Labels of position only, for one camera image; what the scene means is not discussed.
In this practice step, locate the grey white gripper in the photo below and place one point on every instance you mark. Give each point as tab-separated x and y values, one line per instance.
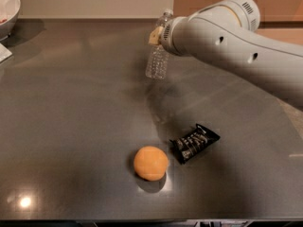
167	32

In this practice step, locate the clear plastic water bottle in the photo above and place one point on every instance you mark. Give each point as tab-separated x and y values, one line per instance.
158	59

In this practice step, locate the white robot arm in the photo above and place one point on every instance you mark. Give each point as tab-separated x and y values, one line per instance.
224	35

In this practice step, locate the black snack bar wrapper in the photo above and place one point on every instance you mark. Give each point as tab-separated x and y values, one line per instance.
194	142

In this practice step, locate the orange fruit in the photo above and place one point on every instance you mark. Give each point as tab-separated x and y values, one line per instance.
151	163

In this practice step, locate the white bowl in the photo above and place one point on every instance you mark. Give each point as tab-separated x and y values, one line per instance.
9	10

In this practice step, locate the white paper sheet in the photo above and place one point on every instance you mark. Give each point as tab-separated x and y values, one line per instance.
4	53

